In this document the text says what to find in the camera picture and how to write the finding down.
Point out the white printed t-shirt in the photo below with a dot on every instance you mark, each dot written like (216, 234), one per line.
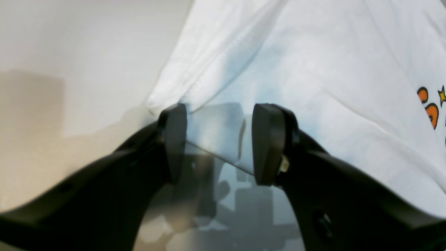
(364, 78)

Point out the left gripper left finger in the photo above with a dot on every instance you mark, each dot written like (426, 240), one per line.
(102, 205)

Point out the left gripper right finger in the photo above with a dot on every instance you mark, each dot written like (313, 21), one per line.
(337, 206)

